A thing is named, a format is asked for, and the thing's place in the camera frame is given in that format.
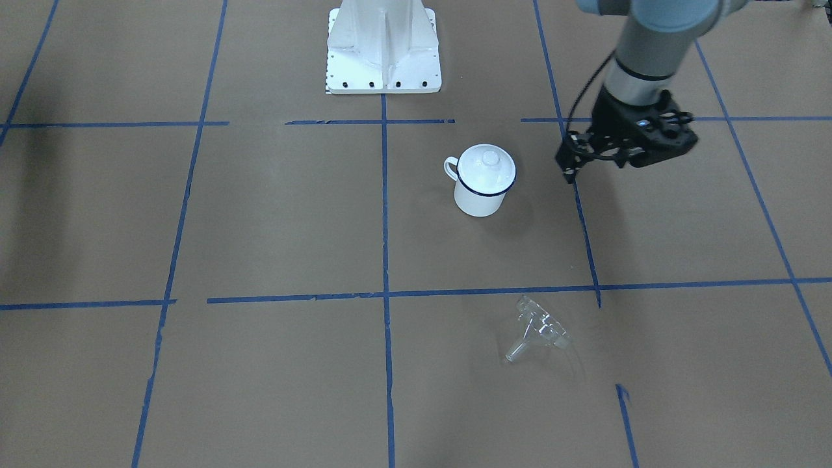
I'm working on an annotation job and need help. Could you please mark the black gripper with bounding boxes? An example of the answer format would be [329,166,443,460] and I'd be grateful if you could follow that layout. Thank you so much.
[554,86,670,185]

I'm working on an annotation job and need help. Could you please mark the white ceramic lid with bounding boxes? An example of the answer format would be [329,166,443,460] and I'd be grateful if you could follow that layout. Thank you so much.
[456,144,517,198]

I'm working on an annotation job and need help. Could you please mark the clear glass funnel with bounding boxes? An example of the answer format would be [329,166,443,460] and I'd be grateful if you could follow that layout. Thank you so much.
[504,295,573,363]

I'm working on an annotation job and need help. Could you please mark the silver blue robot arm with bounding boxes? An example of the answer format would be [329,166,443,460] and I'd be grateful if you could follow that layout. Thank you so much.
[555,1,746,184]

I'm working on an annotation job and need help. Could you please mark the white enamel mug blue rim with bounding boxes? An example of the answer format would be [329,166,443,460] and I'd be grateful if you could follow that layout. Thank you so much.
[443,157,509,217]

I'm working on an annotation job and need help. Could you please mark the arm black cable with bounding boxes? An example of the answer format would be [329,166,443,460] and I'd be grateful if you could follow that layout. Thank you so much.
[564,51,617,138]

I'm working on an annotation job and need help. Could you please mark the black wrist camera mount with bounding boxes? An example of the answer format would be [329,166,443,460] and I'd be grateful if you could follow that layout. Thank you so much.
[636,90,699,168]

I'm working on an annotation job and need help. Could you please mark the white pedestal column with base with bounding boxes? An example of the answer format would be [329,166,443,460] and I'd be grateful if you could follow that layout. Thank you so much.
[325,1,443,95]

